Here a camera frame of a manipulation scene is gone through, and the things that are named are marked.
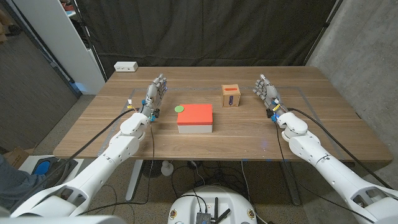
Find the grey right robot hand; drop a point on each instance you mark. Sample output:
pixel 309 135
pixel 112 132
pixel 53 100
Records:
pixel 270 93

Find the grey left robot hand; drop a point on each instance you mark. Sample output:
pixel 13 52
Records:
pixel 154 98

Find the green round coin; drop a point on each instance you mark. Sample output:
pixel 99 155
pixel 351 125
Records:
pixel 178 109

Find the white robot shoulder cover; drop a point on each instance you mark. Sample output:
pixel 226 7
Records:
pixel 62 220

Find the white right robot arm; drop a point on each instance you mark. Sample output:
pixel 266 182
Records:
pixel 329 168

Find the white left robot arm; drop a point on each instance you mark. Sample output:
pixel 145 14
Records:
pixel 102 165

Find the small wooden coin box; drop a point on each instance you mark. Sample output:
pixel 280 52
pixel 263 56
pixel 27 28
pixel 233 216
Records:
pixel 230 96

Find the red box with white base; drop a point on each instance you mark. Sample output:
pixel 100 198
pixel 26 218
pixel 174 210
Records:
pixel 195 115

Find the grey electronics box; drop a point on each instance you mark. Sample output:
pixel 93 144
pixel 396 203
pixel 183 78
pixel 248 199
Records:
pixel 204 218

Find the brown cardboard box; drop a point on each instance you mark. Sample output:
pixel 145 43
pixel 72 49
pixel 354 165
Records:
pixel 17 157

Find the grey tape outline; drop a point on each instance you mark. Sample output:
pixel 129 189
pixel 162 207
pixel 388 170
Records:
pixel 186 88

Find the white power strip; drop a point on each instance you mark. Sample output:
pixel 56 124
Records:
pixel 126 66

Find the black curtain backdrop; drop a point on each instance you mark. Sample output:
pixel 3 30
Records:
pixel 202 31

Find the black stand pole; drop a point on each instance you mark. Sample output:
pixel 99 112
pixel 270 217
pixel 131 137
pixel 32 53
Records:
pixel 323 29
pixel 91 43

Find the white table leg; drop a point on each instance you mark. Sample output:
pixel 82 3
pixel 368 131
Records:
pixel 133 180

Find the grey table leg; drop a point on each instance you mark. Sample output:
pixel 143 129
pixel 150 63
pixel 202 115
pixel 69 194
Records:
pixel 290 183

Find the white cabinet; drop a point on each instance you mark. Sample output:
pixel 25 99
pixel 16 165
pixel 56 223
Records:
pixel 59 37

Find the white robot torso base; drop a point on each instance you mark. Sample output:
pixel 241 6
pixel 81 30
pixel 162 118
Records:
pixel 214 202

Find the blue foot pedal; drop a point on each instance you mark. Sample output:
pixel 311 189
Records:
pixel 42 168

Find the white floor platform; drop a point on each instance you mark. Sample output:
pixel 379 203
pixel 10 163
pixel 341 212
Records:
pixel 28 163

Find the person leg in jeans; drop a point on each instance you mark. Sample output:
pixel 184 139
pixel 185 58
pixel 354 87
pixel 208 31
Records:
pixel 15 183

